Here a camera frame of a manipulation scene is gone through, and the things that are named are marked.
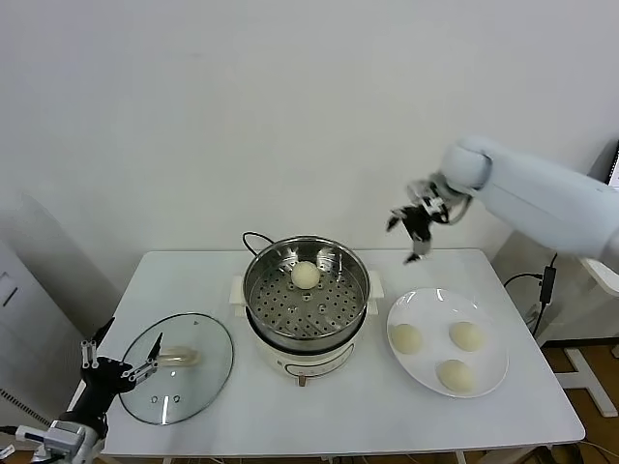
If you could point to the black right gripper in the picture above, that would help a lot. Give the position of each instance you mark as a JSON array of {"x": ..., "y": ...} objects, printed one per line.
[{"x": 421, "y": 222}]

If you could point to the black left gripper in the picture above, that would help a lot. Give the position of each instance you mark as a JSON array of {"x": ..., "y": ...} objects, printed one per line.
[{"x": 106, "y": 377}]

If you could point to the round glass pot lid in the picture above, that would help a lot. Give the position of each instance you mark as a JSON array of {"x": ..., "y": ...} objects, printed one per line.
[{"x": 193, "y": 382}]

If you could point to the white steamed baozi bun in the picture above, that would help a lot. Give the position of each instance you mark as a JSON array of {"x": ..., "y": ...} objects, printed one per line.
[
  {"x": 466, "y": 336},
  {"x": 406, "y": 338},
  {"x": 455, "y": 375},
  {"x": 305, "y": 275}
]

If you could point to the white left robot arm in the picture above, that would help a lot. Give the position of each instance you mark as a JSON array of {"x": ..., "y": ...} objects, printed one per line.
[{"x": 92, "y": 447}]

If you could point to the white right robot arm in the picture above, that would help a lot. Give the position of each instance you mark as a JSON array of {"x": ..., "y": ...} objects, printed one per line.
[{"x": 532, "y": 203}]

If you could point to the stainless steel steamer basket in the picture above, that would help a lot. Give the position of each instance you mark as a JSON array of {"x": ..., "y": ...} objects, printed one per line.
[{"x": 333, "y": 309}]

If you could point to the white round plate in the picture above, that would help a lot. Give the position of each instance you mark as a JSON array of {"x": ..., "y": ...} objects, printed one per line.
[{"x": 435, "y": 309}]

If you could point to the white cabinet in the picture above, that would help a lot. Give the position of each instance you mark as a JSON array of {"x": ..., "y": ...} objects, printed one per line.
[{"x": 29, "y": 338}]

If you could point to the black usb hub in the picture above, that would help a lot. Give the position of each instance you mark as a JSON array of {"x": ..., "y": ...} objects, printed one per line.
[{"x": 548, "y": 285}]

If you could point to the cream electric cooker base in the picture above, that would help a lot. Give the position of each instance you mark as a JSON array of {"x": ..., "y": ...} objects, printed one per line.
[{"x": 309, "y": 360}]

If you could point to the open black laptop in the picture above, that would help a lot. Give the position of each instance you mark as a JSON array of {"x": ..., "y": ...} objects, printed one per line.
[{"x": 615, "y": 164}]

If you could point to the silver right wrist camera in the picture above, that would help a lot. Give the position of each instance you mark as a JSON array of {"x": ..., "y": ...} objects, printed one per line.
[{"x": 425, "y": 193}]

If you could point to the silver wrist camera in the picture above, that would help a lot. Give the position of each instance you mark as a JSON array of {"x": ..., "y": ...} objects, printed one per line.
[
  {"x": 425, "y": 193},
  {"x": 63, "y": 435}
]

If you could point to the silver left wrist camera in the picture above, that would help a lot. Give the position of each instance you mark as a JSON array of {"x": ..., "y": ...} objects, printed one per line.
[{"x": 63, "y": 435}]

